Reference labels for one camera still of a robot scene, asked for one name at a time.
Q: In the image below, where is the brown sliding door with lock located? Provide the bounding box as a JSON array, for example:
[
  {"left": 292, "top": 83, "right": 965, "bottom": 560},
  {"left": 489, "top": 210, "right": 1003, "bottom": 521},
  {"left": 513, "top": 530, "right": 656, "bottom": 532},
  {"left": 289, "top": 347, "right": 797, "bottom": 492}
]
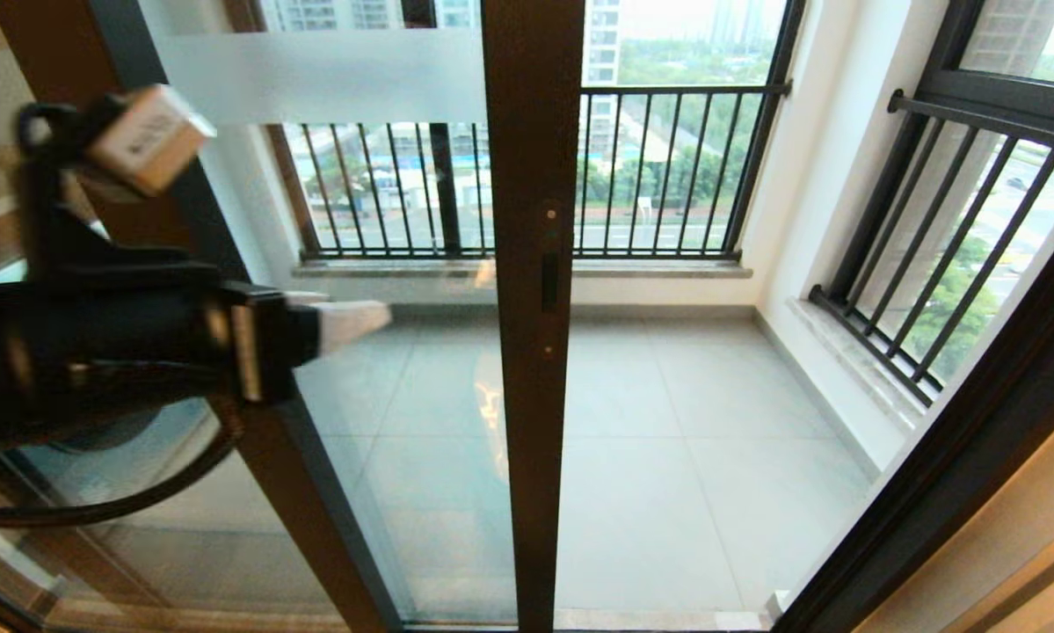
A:
[{"left": 0, "top": 0, "right": 586, "bottom": 633}]

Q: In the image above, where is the brown glass door without lock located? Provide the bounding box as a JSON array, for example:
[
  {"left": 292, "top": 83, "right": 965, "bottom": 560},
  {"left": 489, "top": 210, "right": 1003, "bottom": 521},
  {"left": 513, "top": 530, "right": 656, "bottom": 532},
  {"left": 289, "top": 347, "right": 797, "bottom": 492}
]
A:
[{"left": 0, "top": 0, "right": 404, "bottom": 633}]

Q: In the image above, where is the long black window railing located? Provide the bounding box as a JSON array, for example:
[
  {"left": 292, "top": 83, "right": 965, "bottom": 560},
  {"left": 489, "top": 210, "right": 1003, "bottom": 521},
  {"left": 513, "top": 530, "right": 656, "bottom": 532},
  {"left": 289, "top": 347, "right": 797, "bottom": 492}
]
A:
[{"left": 267, "top": 84, "right": 791, "bottom": 263}]

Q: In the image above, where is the long grey stone window sill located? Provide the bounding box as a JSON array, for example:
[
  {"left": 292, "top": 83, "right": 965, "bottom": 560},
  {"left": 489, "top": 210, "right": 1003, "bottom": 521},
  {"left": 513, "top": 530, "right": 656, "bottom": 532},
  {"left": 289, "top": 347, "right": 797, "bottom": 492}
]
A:
[{"left": 291, "top": 259, "right": 754, "bottom": 282}]

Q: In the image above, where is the short grey stone window sill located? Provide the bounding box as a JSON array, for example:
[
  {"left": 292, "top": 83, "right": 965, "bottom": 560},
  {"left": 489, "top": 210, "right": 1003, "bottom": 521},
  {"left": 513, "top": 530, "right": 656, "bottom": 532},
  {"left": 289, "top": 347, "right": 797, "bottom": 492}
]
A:
[{"left": 786, "top": 297, "right": 927, "bottom": 433}]

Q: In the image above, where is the short black window railing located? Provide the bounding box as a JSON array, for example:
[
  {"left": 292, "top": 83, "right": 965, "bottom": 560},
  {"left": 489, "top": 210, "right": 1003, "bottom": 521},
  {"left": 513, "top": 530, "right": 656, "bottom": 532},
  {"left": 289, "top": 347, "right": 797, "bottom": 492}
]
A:
[{"left": 808, "top": 88, "right": 1054, "bottom": 407}]

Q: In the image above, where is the black cable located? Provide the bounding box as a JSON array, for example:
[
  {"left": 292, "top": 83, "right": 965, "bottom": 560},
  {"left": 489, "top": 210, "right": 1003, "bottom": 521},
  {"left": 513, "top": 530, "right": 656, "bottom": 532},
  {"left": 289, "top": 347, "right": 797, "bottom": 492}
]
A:
[{"left": 0, "top": 396, "right": 246, "bottom": 528}]

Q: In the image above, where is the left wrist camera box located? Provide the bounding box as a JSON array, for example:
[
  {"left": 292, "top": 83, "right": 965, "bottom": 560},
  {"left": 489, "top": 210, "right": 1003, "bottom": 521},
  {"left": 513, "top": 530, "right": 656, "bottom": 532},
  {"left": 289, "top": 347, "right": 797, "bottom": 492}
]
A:
[{"left": 87, "top": 84, "right": 217, "bottom": 196}]

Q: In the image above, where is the narrow dark window frame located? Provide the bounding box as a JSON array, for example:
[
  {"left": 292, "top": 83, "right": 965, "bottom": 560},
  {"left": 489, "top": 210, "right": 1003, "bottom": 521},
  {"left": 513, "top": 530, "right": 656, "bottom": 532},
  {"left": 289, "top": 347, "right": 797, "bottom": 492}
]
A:
[{"left": 830, "top": 0, "right": 1054, "bottom": 304}]

